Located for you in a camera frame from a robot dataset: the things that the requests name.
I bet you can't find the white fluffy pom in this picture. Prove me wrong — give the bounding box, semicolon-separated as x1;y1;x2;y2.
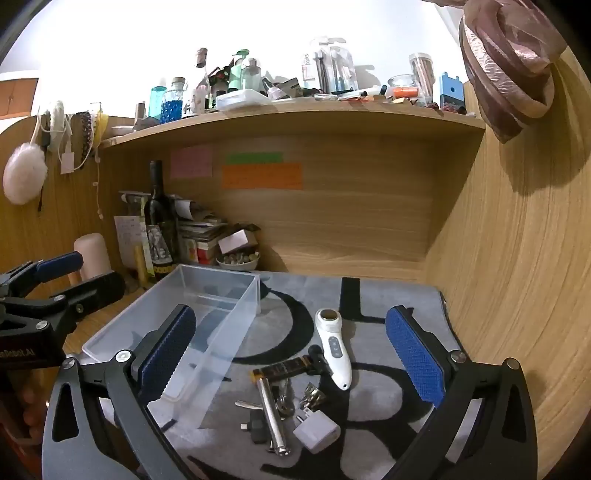
2;142;48;205

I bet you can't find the green pump bottle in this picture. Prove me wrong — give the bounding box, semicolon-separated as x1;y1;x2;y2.
229;48;250;93

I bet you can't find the white marker pen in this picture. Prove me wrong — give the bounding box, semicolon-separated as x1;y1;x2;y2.
339;85;389;100

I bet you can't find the pink sticky note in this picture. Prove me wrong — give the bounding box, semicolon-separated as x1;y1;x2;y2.
171;147;213;180

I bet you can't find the silver metal cylinder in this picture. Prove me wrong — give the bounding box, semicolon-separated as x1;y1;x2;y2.
256;376;293;455

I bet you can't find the white paper card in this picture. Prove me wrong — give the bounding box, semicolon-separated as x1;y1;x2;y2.
218;229;257;254

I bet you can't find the tall bottle with cork top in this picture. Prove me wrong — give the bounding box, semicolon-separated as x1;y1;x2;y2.
194;47;211;114

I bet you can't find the wooden shelf board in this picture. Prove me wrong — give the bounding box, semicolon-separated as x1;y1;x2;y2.
99;100;486;148

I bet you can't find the bunch of keys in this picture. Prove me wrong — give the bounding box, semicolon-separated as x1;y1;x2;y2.
235;378;297;421

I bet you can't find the person's left hand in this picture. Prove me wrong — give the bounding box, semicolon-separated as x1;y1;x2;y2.
9;371;51;457

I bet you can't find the grey mat with black letters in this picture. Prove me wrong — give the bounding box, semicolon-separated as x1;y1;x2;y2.
65;270;468;480

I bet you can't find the white headband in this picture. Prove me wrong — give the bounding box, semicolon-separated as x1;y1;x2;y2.
48;100;68;153

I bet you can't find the glass bowl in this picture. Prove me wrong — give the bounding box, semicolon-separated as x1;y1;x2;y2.
388;74;419;99

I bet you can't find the green sticky note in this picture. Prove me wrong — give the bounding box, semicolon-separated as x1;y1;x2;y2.
226;152;284;164

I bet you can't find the clear jar with sticks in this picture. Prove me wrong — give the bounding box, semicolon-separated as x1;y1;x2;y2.
409;52;435;104

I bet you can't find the white plastic tray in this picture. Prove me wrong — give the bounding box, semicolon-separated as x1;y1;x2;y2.
216;89;269;112

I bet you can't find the pale pink cylinder device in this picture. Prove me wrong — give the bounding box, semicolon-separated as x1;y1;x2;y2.
74;233;112;282

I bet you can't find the white travel plug adapter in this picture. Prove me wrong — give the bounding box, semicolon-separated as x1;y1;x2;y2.
293;408;341;454

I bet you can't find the dark wine bottle elephant label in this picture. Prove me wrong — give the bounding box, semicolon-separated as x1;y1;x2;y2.
144;160;178;282

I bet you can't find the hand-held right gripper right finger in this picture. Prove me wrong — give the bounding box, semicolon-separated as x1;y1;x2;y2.
385;305;541;480

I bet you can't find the clear plastic storage box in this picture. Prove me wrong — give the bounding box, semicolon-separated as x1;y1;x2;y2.
82;264;262;428

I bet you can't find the silver metal clip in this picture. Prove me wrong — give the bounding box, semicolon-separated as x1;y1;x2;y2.
300;383;327;411

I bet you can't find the handwritten paper note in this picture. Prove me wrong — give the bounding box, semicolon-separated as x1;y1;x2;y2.
114;215;141;271

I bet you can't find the blue box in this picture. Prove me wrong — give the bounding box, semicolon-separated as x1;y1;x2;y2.
440;71;464;112

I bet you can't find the small black adapter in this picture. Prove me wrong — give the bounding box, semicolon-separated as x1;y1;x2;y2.
240;411;267;445

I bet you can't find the black carved bead pendant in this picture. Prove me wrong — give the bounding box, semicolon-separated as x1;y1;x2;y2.
307;344;329;377

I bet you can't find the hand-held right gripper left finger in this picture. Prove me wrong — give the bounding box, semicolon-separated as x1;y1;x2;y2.
41;304;197;480

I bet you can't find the clear bottle with blue beads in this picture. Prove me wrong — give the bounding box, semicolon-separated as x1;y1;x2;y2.
161;78;188;124

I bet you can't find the white handheld facial device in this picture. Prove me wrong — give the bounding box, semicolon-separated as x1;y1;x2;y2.
315;308;354;392

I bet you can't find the black and gold lighter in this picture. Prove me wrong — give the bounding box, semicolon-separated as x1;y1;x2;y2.
252;357;310;384

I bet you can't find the blue plastic bottle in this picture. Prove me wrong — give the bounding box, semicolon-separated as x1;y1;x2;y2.
148;87;168;121

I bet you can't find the patterned dark headband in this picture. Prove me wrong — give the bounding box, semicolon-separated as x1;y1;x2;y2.
74;111;95;169

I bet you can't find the clear toothbrush packaging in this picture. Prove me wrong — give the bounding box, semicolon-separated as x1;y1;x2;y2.
302;37;358;93

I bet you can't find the stack of books and papers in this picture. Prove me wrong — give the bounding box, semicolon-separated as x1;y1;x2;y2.
178;215;227;266

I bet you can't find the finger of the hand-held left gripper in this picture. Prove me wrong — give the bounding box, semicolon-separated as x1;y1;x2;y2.
0;251;85;302
0;270;126;344

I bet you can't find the white bowl of stones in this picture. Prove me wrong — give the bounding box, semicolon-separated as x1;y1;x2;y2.
216;251;260;272

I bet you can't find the orange sticky note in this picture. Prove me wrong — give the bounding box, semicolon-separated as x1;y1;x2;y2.
222;163;303;190

